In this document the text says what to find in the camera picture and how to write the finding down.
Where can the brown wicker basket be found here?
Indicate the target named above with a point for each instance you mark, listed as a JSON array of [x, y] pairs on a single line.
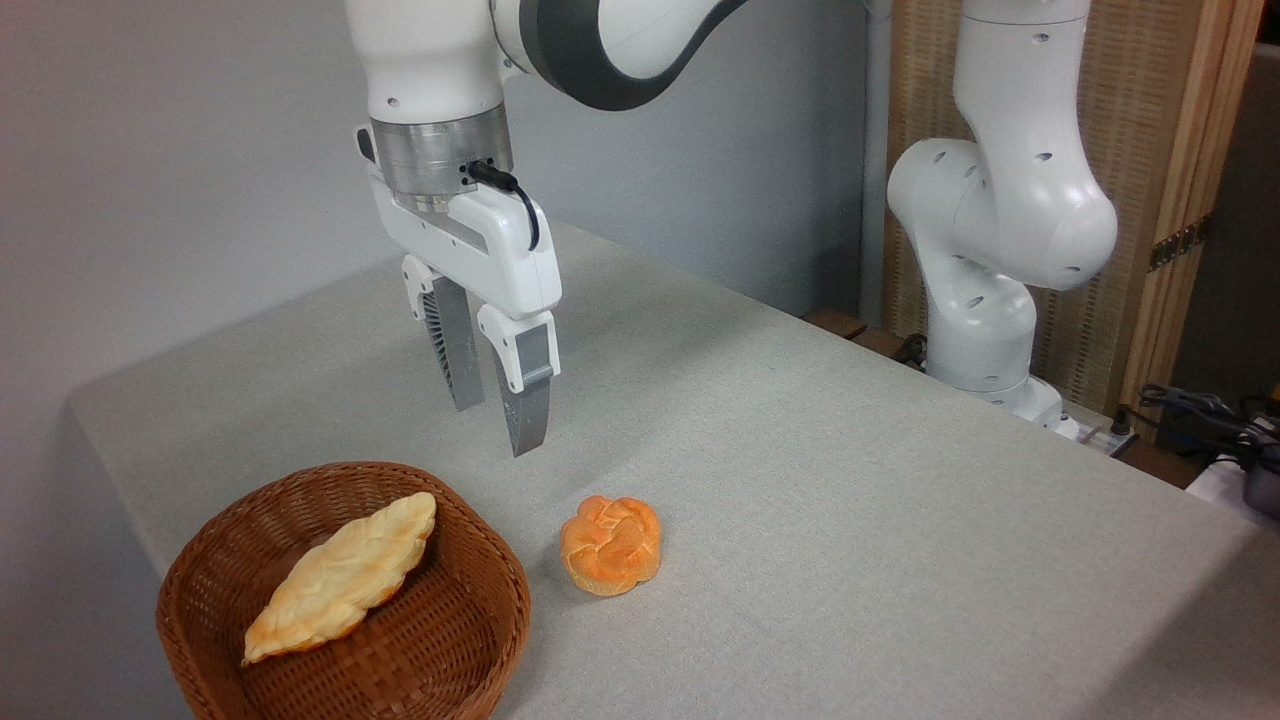
[[440, 640]]

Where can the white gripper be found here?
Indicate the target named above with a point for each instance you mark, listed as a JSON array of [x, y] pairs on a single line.
[[500, 260]]

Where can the dark grey device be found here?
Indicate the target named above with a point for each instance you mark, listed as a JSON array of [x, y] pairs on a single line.
[[1264, 485]]

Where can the wooden folding screen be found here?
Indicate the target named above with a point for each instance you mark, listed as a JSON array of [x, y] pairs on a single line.
[[1130, 110]]

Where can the long leaf-shaped bread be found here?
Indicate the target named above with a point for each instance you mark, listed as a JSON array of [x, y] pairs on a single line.
[[340, 580]]

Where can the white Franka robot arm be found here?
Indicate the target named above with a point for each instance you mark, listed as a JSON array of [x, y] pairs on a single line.
[[1000, 200]]

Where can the metal screen hinge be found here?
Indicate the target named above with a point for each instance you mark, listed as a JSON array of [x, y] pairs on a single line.
[[1178, 243]]

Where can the grey vertical pole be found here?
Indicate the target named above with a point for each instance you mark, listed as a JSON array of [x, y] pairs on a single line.
[[874, 150]]

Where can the grey tablecloth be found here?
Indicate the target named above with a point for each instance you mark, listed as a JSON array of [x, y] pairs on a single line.
[[850, 550]]

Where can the white power strip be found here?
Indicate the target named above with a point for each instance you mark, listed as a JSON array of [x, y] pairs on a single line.
[[1095, 435]]

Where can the round knotted bread roll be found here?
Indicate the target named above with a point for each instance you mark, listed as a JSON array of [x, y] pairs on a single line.
[[610, 545]]

